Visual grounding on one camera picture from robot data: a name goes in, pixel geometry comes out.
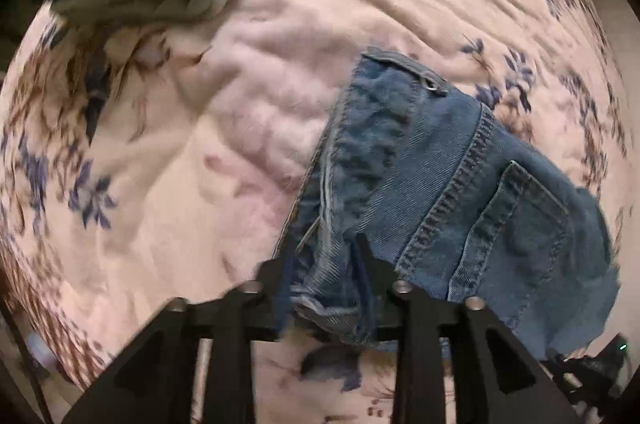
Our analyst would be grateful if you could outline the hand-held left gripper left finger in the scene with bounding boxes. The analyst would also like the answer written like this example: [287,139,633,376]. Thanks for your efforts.
[62,235,297,424]

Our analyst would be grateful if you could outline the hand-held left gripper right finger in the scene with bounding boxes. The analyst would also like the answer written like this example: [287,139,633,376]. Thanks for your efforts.
[354,234,586,424]

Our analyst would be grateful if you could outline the blue denim pants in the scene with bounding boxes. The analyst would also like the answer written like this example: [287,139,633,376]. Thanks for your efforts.
[280,46,622,361]

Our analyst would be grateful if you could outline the floral pink blanket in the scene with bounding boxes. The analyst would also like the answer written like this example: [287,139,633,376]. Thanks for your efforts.
[0,0,632,424]

